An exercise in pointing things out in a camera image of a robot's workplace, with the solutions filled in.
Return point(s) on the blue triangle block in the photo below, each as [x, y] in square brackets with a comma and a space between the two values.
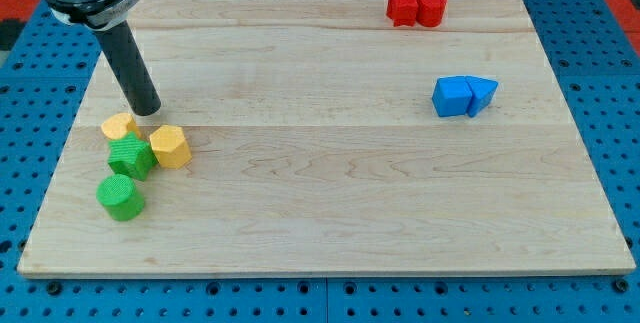
[483, 90]

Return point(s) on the green star block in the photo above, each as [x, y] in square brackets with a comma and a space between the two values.
[131, 156]

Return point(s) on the yellow heart block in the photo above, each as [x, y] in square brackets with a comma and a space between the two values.
[119, 125]

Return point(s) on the light wooden board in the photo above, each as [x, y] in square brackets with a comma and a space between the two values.
[317, 152]

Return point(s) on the blue cube block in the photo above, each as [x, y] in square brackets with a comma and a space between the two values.
[452, 96]

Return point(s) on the red cylinder block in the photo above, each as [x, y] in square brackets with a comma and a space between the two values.
[431, 12]

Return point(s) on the green cylinder block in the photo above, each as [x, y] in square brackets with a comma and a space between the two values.
[120, 197]

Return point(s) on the red star block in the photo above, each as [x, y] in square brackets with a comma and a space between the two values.
[402, 12]

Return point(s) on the yellow hexagon block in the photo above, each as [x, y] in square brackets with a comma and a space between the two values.
[170, 146]

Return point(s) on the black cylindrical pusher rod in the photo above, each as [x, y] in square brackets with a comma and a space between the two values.
[126, 62]

